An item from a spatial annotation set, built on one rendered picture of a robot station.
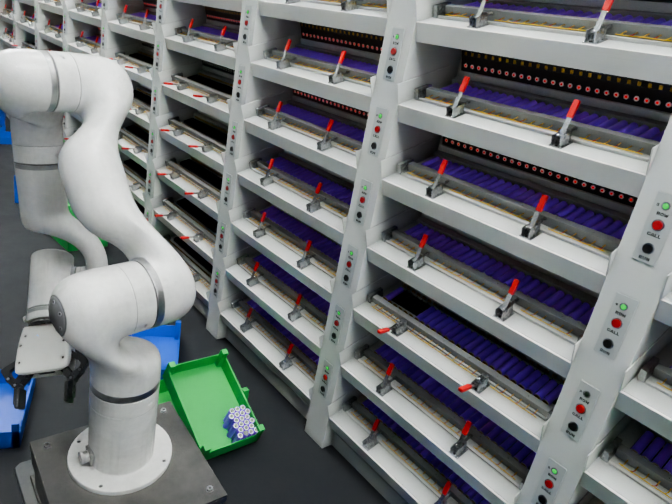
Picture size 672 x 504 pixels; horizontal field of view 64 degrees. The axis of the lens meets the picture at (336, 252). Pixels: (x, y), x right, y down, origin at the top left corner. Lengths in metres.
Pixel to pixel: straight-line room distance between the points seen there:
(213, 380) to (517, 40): 1.33
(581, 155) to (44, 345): 1.11
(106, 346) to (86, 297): 0.09
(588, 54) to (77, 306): 0.97
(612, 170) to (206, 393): 1.32
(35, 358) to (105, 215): 0.40
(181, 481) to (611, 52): 1.11
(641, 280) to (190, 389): 1.31
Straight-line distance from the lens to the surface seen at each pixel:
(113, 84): 1.06
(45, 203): 1.22
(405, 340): 1.44
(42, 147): 1.19
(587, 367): 1.16
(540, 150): 1.16
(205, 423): 1.78
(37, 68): 1.02
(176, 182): 2.47
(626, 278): 1.10
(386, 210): 1.48
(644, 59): 1.10
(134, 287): 0.92
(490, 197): 1.29
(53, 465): 1.21
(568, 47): 1.16
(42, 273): 1.28
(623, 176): 1.09
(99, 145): 0.99
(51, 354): 1.23
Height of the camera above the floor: 1.19
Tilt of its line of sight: 21 degrees down
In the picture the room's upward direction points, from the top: 11 degrees clockwise
